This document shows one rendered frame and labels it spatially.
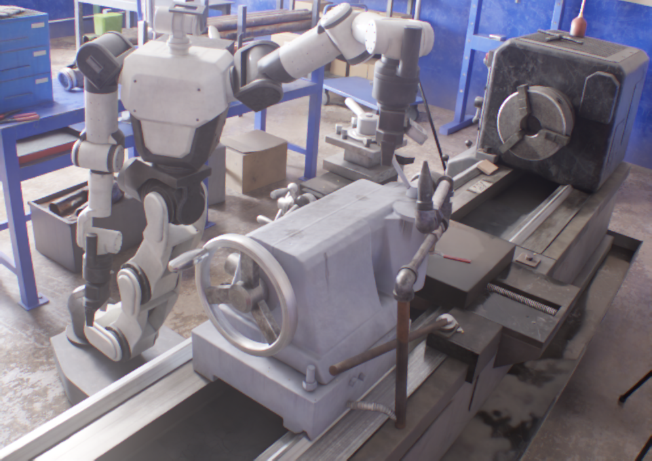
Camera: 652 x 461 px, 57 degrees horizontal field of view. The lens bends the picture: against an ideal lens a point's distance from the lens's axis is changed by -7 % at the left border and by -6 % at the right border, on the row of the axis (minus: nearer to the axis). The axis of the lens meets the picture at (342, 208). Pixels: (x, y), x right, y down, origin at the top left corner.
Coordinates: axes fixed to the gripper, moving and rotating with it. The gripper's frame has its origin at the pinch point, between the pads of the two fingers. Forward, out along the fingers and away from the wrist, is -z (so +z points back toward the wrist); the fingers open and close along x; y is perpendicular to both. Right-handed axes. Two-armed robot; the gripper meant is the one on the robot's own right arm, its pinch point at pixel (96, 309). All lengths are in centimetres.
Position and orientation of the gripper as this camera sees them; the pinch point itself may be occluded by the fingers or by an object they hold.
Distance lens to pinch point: 202.0
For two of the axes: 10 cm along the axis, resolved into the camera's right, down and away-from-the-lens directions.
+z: 1.5, -9.5, -2.8
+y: 9.9, 1.6, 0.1
